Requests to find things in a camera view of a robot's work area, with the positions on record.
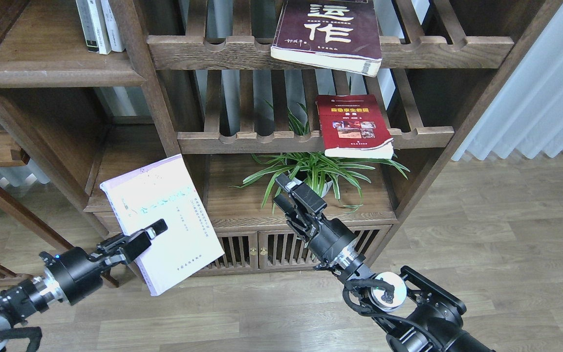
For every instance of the white lavender paperback book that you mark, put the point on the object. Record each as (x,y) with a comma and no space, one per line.
(165,190)

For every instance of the red paperback book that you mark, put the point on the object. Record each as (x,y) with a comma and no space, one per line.
(352,126)

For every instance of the white pleated curtain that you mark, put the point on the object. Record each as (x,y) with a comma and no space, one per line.
(527,114)

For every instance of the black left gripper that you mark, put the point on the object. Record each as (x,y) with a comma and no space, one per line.
(74,275)

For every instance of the white upright book right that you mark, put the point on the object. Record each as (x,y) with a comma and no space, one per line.
(114,35)

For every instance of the green spider plant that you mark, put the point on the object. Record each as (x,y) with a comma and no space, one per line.
(309,166)

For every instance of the dark wooden bookshelf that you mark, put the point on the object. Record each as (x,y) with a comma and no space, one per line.
(197,78)

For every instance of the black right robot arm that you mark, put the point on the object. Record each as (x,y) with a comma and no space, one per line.
(416,314)

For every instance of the white plant pot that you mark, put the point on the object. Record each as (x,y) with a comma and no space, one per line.
(322,187)

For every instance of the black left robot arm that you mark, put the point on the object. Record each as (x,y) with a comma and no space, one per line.
(18,303)

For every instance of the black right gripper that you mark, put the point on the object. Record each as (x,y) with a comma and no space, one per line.
(330,241)

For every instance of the white upright book left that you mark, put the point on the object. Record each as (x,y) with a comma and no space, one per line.
(93,25)

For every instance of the large maroon book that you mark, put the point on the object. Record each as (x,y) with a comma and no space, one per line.
(334,34)

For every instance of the white upright book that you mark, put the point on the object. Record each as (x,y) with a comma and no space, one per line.
(93,25)
(114,35)

